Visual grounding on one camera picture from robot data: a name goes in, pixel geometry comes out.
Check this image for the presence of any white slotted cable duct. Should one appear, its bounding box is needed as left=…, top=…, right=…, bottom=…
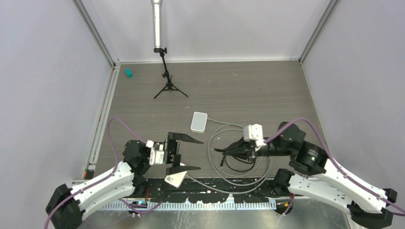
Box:
left=100, top=200, right=277, bottom=211

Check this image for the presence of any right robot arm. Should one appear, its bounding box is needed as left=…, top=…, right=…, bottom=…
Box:
left=221, top=122, right=397, bottom=229

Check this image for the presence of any grey ethernet cable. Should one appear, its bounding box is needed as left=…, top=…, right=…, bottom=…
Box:
left=185, top=117, right=273, bottom=195

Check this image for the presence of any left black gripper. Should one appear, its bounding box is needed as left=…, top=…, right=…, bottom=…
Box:
left=147, top=134, right=203, bottom=174

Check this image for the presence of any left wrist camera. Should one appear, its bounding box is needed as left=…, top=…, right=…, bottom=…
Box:
left=146, top=140, right=167, bottom=166

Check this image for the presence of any black cable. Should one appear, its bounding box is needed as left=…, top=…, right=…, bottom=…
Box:
left=213, top=146, right=258, bottom=173

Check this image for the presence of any teal small block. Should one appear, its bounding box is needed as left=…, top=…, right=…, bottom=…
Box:
left=125, top=69, right=133, bottom=78

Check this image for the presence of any black tripod stand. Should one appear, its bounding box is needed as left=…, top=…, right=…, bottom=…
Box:
left=153, top=48, right=189, bottom=99

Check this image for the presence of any white network switch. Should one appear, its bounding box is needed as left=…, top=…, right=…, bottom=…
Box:
left=164, top=171, right=187, bottom=188
left=190, top=112, right=208, bottom=133

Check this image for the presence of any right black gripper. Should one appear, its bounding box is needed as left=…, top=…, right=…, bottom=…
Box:
left=221, top=133, right=291, bottom=161

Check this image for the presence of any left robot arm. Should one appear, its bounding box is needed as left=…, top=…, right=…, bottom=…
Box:
left=44, top=132, right=201, bottom=229

